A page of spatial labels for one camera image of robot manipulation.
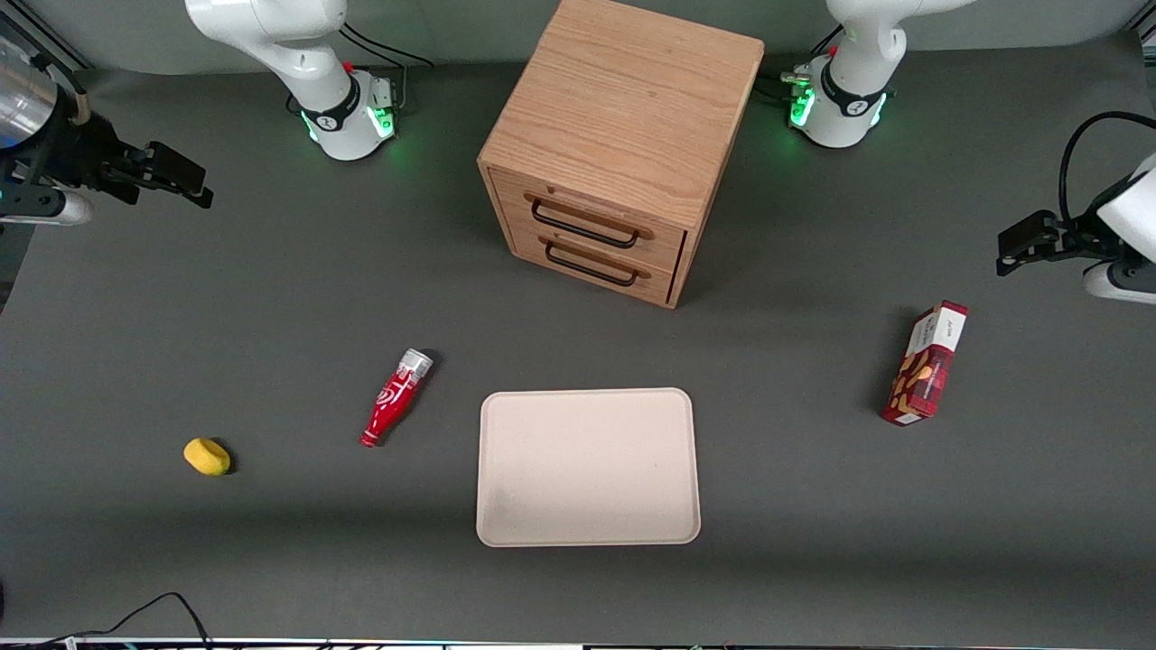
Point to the yellow sponge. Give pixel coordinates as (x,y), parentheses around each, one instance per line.
(207,457)

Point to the beige plastic tray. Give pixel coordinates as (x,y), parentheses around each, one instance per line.
(587,469)

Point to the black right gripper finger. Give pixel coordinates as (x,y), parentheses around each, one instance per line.
(202,198)
(176,167)

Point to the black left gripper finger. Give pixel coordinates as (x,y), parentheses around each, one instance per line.
(1030,233)
(1039,258)

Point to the aluminium frame bar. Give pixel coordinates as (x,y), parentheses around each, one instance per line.
(45,41)

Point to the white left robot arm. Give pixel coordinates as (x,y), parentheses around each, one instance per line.
(849,99)

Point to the red coke bottle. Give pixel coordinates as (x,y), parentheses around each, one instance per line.
(393,402)

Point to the wooden drawer cabinet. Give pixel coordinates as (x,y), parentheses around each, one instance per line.
(623,108)

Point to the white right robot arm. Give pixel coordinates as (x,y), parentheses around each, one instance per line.
(312,63)

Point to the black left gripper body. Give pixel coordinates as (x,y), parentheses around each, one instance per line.
(1072,236)

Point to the wooden drawer front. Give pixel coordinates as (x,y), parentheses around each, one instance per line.
(668,244)
(528,248)

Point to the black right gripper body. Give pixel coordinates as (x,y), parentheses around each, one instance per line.
(79,150)

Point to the red cookie box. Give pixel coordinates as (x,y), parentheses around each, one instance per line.
(926,366)

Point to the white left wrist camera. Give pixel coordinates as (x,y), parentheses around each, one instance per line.
(1120,282)

